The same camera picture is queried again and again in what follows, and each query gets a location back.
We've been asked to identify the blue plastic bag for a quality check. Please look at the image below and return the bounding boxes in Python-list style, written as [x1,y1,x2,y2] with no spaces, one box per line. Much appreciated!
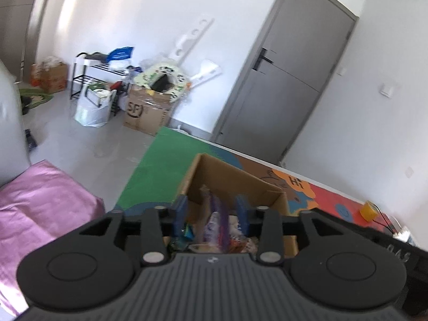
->
[108,46,135,63]

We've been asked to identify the pink blanket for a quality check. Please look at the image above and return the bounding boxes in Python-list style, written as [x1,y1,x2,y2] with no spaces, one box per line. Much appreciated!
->
[0,160,106,320]

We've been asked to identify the green floor rug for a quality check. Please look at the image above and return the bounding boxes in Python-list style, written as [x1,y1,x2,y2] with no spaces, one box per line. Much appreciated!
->
[18,89,55,110]

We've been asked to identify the large taped cardboard box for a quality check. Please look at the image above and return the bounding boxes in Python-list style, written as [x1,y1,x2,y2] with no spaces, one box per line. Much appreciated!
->
[123,84,178,137]

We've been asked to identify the white shopping bag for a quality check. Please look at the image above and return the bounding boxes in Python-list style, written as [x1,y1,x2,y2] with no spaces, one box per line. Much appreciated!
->
[74,82,116,128]

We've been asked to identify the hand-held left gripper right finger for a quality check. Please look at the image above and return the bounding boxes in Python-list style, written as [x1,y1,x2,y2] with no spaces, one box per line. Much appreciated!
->
[235,195,349,267]

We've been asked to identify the colourful cartoon play mat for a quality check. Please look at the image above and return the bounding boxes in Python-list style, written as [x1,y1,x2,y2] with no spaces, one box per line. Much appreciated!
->
[115,126,418,241]

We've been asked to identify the panda print seat ring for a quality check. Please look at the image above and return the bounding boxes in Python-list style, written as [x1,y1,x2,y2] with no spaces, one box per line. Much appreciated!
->
[133,65,192,104]

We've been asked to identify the white plastic bracket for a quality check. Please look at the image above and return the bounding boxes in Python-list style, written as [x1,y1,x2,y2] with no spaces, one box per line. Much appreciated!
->
[190,59,223,87]

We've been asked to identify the small printed cardboard box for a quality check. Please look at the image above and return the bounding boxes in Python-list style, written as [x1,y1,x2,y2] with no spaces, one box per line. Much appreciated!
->
[31,58,69,95]

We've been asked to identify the white board with holes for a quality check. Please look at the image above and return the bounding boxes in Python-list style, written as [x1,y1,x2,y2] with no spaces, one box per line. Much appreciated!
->
[169,14,215,65]

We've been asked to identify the white wall switch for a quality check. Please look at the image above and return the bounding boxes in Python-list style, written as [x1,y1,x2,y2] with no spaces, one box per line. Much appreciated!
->
[379,83,398,99]

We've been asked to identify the purple and white snack packet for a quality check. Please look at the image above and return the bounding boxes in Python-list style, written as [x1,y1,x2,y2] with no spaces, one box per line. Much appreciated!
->
[200,187,235,254]

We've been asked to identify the grey room door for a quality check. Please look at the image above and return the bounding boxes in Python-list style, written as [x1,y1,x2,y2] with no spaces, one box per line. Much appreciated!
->
[210,0,359,165]

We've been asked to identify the yellow tape roll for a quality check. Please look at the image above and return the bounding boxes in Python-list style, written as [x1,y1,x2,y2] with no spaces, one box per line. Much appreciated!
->
[360,201,379,223]

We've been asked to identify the black metal shoe rack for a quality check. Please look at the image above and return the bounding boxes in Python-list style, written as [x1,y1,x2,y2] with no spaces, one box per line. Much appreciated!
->
[70,53,123,117]

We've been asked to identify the black door handle lock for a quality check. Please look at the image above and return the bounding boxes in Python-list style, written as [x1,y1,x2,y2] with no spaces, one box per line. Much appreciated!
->
[252,48,275,72]

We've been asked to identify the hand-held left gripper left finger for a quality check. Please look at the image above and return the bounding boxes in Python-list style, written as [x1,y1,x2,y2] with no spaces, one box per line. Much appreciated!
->
[78,194,189,267]

